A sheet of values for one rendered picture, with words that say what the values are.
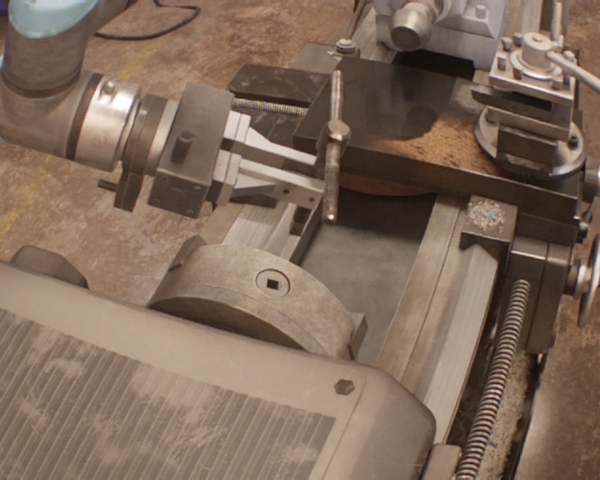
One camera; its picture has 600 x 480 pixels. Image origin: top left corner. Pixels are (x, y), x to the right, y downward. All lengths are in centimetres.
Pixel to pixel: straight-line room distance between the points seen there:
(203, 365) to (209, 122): 23
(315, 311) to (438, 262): 58
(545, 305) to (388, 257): 34
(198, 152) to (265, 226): 80
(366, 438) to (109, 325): 24
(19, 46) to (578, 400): 199
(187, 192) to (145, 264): 199
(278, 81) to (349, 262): 44
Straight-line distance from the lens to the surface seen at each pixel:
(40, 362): 73
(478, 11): 196
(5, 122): 80
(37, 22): 70
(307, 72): 190
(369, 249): 169
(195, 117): 81
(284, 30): 390
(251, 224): 157
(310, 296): 95
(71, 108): 78
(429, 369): 133
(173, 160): 76
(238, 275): 94
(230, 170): 79
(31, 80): 75
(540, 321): 171
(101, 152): 78
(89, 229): 293
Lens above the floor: 188
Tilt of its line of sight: 42 degrees down
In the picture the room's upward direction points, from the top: 3 degrees counter-clockwise
